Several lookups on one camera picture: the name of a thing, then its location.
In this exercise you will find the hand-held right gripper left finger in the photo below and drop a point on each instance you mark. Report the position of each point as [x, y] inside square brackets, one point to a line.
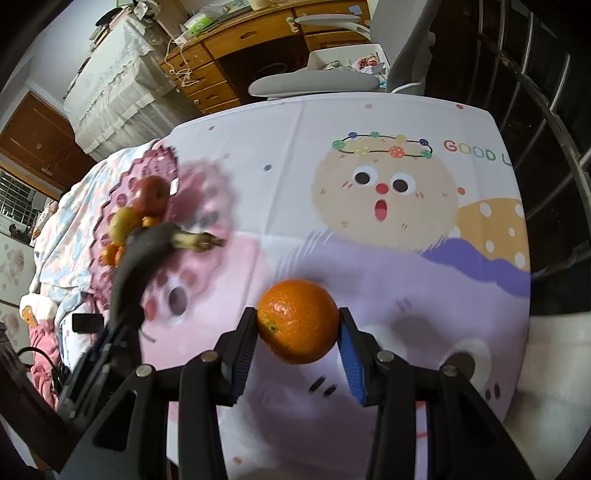
[242, 356]

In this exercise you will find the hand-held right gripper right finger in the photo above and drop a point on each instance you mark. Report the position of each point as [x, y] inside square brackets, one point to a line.
[353, 365]

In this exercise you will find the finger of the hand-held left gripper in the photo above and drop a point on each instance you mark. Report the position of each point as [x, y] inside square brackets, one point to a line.
[108, 344]

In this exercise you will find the large orange tangerine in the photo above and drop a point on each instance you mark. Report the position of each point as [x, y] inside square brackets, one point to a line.
[298, 321]

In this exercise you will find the small orange tangerine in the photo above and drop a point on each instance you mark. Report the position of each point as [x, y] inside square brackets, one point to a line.
[111, 255]
[148, 221]

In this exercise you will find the blackened banana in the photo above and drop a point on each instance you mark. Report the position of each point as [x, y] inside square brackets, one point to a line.
[138, 249]

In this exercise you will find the yellow speckled pear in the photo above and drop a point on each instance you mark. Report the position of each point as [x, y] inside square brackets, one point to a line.
[122, 225]

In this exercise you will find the red apple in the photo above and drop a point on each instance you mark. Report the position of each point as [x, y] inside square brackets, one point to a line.
[150, 196]

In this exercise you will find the pink plastic plate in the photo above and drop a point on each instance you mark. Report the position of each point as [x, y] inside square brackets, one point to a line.
[194, 194]

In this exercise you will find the pink plush toy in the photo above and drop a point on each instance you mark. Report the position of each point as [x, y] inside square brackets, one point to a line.
[44, 350]

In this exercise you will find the floral blanket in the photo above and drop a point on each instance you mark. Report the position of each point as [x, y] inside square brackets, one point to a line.
[74, 217]

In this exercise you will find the barred window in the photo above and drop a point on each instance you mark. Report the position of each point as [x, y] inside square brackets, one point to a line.
[18, 198]

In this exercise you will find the wooden wardrobe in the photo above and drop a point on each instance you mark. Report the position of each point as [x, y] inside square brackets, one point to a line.
[37, 134]

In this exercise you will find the cartoon printed tablecloth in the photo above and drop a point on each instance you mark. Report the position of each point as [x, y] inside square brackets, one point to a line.
[286, 138]

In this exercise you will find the grey office chair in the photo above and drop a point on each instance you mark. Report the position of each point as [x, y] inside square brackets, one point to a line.
[314, 84]

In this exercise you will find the white lace cloth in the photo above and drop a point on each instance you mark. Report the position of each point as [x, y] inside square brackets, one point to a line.
[115, 60]

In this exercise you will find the wooden desk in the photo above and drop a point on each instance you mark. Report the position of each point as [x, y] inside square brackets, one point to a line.
[231, 46]

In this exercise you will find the white box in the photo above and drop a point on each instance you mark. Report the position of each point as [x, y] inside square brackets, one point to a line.
[341, 54]

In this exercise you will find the metal railing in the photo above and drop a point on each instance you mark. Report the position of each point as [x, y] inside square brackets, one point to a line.
[554, 115]

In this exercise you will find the green tissue pack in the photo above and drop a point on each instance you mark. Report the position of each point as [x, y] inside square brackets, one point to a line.
[199, 24]

